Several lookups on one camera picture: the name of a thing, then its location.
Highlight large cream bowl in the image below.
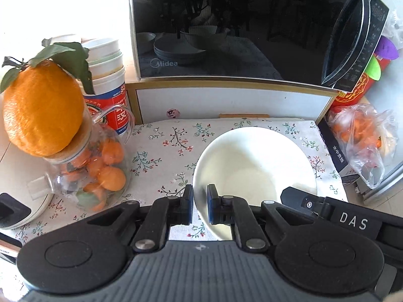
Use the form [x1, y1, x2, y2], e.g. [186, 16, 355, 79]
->
[192, 127, 317, 240]

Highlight glass teapot with oranges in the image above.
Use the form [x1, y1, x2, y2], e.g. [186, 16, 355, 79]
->
[27, 104, 135, 212]

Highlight floral tablecloth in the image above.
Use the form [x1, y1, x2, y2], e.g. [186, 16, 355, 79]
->
[8, 118, 347, 244]

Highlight plastic bag of oranges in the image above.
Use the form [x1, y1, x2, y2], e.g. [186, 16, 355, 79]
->
[326, 104, 399, 189]

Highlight dark carton box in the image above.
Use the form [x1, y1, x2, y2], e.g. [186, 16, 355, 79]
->
[318, 118, 359, 185]

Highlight white gold-trimmed stand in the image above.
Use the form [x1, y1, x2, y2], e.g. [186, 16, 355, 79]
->
[126, 79, 338, 123]

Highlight white air fryer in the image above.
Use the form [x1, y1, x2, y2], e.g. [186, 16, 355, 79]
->
[0, 93, 57, 231]

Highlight stacked instant noodle cups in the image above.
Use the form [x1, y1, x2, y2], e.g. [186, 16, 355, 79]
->
[82, 38, 127, 115]

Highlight red gift box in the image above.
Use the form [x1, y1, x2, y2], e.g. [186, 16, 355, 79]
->
[331, 73, 375, 108]

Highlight large orange with leaves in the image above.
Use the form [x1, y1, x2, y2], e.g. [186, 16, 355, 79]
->
[1, 42, 94, 158]

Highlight black microwave oven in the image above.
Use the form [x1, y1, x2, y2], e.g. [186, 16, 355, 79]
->
[132, 0, 389, 92]

